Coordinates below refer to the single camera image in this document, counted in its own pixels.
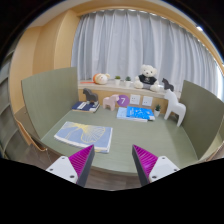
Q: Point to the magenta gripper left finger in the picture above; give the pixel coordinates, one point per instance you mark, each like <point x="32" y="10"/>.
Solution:
<point x="75" y="168"/>

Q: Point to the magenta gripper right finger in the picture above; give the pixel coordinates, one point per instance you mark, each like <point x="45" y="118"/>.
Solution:
<point x="150" y="167"/>

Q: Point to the wooden chair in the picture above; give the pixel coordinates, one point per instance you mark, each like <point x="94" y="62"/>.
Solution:
<point x="31" y="141"/>

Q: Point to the small potted plant right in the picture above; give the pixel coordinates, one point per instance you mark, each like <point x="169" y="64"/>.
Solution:
<point x="157" y="110"/>

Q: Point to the small potted plant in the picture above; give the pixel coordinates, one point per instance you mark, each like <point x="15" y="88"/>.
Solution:
<point x="117" y="80"/>
<point x="127" y="81"/>
<point x="157" y="110"/>

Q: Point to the dark blue book stack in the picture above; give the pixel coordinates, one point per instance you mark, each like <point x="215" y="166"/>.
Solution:
<point x="84" y="107"/>

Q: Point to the light blue book underneath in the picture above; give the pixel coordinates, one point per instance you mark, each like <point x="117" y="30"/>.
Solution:
<point x="122" y="114"/>

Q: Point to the white wooden horse figure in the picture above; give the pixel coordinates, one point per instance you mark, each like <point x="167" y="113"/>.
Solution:
<point x="174" y="106"/>

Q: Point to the purple round number sign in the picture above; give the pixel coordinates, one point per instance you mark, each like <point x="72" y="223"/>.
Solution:
<point x="123" y="101"/>

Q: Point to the dark grey horse figure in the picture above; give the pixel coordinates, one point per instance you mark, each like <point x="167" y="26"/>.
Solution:
<point x="90" y="96"/>

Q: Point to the pink wooden horse figure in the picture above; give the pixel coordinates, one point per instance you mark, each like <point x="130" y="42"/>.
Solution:
<point x="110" y="101"/>

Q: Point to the green left partition panel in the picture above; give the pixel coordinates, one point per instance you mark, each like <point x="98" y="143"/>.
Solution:
<point x="49" y="96"/>

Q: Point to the green partition panel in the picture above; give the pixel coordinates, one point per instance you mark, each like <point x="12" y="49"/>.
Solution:
<point x="49" y="96"/>
<point x="203" y="118"/>

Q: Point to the green right partition panel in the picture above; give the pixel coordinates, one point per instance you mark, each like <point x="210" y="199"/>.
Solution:
<point x="203" y="118"/>

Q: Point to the small black horse figure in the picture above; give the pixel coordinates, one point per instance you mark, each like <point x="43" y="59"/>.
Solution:
<point x="167" y="85"/>

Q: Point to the white teddy bear black shirt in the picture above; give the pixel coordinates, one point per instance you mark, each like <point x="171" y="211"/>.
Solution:
<point x="147" y="79"/>

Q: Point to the small potted plant middle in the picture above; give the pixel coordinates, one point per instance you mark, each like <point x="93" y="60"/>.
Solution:
<point x="127" y="81"/>

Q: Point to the orange white plush toy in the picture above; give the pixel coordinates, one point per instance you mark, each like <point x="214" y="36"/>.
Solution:
<point x="101" y="78"/>

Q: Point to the small potted plant left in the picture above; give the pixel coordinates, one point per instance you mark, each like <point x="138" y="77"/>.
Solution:
<point x="117" y="80"/>

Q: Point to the white sheer curtain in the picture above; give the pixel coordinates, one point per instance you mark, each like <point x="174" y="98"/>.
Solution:
<point x="119" y="42"/>

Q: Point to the white wall socket right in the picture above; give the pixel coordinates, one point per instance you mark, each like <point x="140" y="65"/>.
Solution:
<point x="147" y="101"/>

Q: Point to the white wall socket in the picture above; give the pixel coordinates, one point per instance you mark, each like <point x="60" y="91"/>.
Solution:
<point x="134" y="99"/>
<point x="147" y="101"/>

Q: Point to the white wall socket left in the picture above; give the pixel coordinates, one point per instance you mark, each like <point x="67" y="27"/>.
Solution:
<point x="134" y="99"/>

